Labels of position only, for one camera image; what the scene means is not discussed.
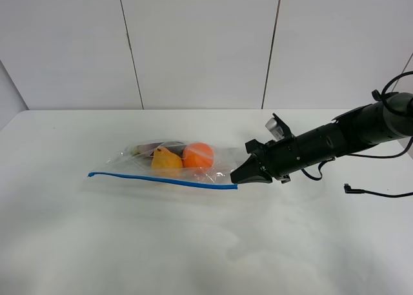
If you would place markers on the yellow pear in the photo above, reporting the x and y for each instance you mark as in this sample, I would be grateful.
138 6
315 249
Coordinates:
166 164

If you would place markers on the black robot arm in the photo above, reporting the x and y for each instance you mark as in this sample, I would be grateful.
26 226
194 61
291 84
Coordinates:
354 131

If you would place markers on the clear zip bag blue seal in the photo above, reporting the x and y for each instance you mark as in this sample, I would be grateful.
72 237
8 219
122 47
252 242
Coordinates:
125 166

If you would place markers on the orange fruit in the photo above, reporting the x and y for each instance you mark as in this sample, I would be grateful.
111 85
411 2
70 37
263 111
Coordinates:
198 155

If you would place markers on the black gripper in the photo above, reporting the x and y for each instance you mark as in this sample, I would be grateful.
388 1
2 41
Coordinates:
269 161

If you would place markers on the dark purple eggplant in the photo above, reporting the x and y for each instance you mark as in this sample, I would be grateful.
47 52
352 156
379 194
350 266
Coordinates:
175 147

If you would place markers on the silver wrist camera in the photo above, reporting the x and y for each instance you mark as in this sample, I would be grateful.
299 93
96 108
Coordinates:
278 128

